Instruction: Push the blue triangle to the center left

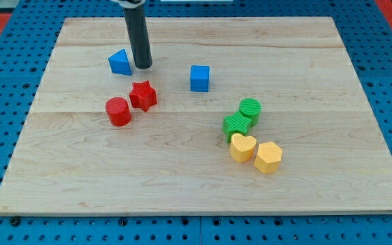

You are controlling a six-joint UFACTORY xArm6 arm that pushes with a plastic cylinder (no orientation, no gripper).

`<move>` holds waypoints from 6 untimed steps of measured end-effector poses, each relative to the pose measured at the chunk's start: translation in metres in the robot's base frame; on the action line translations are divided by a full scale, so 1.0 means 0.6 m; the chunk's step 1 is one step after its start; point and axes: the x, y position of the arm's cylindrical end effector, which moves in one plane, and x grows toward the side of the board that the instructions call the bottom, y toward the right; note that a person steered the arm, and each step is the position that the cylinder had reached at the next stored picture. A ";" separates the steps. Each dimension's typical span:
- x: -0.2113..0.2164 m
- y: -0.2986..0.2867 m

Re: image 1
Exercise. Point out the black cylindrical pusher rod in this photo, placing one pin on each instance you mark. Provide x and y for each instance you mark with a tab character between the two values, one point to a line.
135	19

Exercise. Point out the blue triangle block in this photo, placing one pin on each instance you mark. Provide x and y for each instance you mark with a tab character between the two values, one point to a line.
119	63

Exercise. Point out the red star block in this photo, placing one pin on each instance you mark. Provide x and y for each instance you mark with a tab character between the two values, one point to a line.
142	95

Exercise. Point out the blue cube block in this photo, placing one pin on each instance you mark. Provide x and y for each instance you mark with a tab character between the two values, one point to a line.
200	78

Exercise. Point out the red cylinder block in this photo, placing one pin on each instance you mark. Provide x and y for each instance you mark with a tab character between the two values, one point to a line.
118	111

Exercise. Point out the wooden board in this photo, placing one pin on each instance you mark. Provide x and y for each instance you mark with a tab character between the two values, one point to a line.
174	159

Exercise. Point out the green cylinder block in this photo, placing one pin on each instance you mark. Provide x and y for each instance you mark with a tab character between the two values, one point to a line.
250	108

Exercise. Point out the green star block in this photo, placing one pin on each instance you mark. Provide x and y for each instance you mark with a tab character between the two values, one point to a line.
235	123

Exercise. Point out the yellow heart block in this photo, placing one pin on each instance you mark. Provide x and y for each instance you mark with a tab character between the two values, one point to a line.
242	147

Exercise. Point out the yellow hexagon block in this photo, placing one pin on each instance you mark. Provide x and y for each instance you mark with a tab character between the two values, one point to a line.
268	158

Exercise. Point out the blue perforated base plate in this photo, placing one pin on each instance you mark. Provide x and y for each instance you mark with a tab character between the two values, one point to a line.
25	47

